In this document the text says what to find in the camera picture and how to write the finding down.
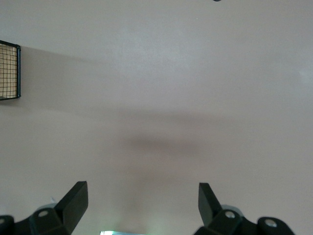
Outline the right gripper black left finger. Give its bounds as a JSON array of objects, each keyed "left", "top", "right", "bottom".
[{"left": 0, "top": 181, "right": 89, "bottom": 235}]

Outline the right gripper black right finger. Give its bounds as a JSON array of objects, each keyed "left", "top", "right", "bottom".
[{"left": 194, "top": 182, "right": 296, "bottom": 235}]

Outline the black wire basket wooden shelf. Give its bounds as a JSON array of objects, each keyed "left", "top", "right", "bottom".
[{"left": 0, "top": 40, "right": 22, "bottom": 102}]

